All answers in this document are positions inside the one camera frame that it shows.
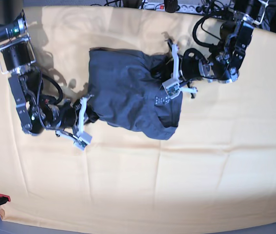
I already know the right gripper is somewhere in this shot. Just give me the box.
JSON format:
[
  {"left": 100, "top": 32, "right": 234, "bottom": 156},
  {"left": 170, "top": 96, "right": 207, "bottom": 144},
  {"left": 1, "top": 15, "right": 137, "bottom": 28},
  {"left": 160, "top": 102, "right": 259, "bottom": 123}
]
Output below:
[{"left": 55, "top": 99, "right": 99, "bottom": 142}]

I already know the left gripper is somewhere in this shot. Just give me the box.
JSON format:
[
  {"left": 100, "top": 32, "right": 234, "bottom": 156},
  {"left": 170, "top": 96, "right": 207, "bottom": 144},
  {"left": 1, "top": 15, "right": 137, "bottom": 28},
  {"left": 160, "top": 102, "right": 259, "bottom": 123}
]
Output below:
[{"left": 150, "top": 48, "right": 207, "bottom": 99}]

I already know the blue-grey T-shirt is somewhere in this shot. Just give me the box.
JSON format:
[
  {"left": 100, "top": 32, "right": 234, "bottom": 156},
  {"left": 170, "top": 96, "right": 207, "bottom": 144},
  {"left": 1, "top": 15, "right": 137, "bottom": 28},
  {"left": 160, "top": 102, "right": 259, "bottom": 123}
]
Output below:
[{"left": 88, "top": 48, "right": 183, "bottom": 140}]

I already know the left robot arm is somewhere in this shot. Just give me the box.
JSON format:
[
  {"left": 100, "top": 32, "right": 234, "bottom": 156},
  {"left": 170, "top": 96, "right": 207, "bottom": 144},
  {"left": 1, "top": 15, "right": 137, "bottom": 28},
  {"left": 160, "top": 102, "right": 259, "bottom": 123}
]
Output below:
[{"left": 151, "top": 0, "right": 269, "bottom": 99}]

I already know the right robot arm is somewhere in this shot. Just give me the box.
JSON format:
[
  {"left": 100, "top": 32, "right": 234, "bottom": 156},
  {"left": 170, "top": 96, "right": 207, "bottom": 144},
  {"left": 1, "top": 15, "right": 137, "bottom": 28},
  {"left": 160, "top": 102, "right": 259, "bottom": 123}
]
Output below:
[{"left": 0, "top": 0, "right": 96, "bottom": 148}]

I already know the white power strip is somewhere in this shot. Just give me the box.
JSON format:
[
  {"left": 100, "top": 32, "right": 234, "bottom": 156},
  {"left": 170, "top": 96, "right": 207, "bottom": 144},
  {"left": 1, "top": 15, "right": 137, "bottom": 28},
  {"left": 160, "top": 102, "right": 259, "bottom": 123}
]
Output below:
[{"left": 139, "top": 1, "right": 202, "bottom": 14}]

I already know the yellow table cloth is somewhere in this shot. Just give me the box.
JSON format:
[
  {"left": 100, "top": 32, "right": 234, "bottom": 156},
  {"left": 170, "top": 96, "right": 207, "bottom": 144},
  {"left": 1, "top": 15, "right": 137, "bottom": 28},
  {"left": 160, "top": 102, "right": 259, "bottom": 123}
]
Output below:
[{"left": 0, "top": 4, "right": 276, "bottom": 234}]

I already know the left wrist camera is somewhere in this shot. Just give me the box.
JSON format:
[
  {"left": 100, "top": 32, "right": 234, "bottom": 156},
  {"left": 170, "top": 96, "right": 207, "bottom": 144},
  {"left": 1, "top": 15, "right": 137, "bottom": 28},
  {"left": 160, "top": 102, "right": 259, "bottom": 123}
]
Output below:
[{"left": 162, "top": 78, "right": 181, "bottom": 99}]

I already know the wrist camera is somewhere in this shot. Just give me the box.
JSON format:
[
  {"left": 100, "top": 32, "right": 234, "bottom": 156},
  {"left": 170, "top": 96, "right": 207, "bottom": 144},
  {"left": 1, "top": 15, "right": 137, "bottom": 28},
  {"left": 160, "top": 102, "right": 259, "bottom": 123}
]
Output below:
[
  {"left": 162, "top": 78, "right": 181, "bottom": 99},
  {"left": 74, "top": 132, "right": 92, "bottom": 151}
]

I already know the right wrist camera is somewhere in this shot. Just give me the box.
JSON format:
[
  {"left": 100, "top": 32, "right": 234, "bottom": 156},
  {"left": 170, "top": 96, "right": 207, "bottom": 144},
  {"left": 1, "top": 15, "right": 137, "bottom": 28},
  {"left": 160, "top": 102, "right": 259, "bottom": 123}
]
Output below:
[{"left": 74, "top": 132, "right": 92, "bottom": 151}]

